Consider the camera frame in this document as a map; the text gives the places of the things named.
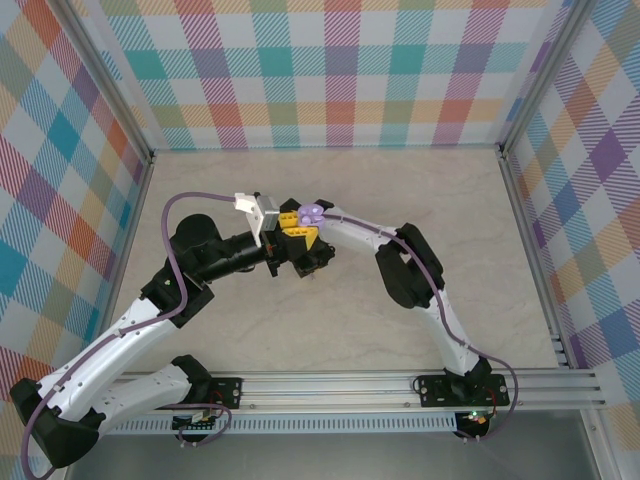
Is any purple earbud charging case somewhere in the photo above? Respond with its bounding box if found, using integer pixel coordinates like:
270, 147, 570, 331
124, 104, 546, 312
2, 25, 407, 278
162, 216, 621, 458
297, 201, 327, 230

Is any small controller board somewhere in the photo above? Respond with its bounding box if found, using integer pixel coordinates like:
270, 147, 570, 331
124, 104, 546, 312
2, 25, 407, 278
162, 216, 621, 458
172, 407, 221, 434
454, 409, 494, 431

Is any grey metal panel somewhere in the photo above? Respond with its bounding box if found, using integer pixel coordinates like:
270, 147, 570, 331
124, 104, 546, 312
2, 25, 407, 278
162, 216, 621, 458
64, 432, 601, 480

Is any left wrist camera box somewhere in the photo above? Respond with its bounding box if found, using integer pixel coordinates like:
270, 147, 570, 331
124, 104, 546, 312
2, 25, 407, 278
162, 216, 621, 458
233, 191, 281, 249

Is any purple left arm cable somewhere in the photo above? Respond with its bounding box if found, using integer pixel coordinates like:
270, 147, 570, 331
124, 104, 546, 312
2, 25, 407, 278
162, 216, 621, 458
22, 191, 239, 479

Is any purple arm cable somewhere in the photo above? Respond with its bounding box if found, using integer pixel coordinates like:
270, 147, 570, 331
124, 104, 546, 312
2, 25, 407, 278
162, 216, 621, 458
22, 191, 239, 479
322, 212, 521, 444

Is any aluminium frame bar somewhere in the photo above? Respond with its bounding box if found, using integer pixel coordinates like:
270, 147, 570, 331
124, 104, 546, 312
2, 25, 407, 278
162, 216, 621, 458
498, 148, 574, 371
102, 152, 156, 326

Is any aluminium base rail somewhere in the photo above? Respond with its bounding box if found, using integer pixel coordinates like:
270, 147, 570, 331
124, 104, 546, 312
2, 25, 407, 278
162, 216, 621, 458
109, 369, 609, 411

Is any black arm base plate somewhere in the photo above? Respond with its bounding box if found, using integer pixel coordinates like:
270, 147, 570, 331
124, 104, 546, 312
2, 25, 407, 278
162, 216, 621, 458
209, 377, 244, 410
414, 373, 511, 409

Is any slotted grey cable duct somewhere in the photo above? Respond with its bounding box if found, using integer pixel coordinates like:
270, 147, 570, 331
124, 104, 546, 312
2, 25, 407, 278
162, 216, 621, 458
99, 412, 459, 435

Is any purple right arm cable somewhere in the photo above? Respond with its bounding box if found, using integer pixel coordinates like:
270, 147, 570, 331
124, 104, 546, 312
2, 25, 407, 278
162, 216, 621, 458
322, 212, 521, 444

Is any aluminium frame post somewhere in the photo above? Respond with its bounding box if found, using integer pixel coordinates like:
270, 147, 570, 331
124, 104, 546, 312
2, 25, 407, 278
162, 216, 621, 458
497, 0, 586, 159

